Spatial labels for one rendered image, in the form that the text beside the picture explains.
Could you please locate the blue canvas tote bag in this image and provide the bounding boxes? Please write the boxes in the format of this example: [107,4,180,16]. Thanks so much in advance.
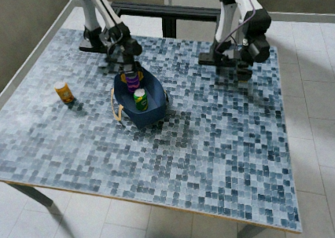
[112,67,169,129]

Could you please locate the purple drink can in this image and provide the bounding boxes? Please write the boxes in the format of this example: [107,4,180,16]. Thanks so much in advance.
[126,72,141,94]

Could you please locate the green drink can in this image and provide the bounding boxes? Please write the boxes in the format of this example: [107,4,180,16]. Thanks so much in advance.
[134,89,148,111]

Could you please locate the yellow striped drink can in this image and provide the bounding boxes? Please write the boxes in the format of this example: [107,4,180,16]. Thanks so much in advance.
[54,81,74,103]

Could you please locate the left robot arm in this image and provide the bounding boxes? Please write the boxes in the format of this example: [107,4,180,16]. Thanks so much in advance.
[199,0,271,64]

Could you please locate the dark blue bag floor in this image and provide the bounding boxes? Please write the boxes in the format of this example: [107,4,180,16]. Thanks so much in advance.
[121,87,158,113]

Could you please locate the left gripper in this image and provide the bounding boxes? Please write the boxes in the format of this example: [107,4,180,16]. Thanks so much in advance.
[236,47,255,82]

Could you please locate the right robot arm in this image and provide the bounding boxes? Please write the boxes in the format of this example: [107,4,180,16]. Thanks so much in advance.
[79,0,142,77]

